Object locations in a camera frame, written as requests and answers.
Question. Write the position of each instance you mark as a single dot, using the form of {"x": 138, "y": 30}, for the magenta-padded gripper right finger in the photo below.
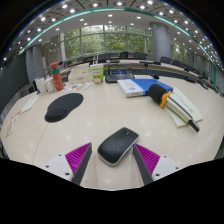
{"x": 148, "y": 158}

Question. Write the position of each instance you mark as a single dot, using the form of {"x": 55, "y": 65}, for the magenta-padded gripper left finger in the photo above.
{"x": 78, "y": 156}

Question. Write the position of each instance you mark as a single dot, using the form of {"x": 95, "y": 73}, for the black computer mouse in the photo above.
{"x": 116, "y": 145}

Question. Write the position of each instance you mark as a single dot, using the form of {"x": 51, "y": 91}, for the black mouse pad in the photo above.
{"x": 63, "y": 106}

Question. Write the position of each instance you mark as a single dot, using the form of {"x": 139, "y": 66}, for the white booklet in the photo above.
{"x": 188, "y": 105}

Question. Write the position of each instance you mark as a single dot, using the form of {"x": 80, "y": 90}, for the colourful sticker sheet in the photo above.
{"x": 77, "y": 87}

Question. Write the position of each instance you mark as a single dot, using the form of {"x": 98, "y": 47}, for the blue and white book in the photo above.
{"x": 140, "y": 86}

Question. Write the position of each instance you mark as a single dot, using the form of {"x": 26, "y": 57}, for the white lidded mug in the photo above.
{"x": 50, "y": 85}

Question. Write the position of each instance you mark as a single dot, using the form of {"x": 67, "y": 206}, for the white paper cup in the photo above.
{"x": 40, "y": 86}

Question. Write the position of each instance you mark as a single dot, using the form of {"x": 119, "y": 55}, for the red thermos bottle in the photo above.
{"x": 57, "y": 78}

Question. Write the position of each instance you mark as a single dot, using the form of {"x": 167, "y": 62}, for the beige cardboard box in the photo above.
{"x": 79, "y": 75}

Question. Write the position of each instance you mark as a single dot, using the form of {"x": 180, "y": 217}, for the green printed drink cup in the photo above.
{"x": 97, "y": 75}

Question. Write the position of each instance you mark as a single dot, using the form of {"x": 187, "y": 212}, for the black conference microphone console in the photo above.
{"x": 118, "y": 76}

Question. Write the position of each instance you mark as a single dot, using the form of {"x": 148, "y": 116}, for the group of dark chairs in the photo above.
{"x": 140, "y": 55}

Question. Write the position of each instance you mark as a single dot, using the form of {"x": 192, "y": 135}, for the group of ceiling lights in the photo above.
{"x": 119, "y": 3}

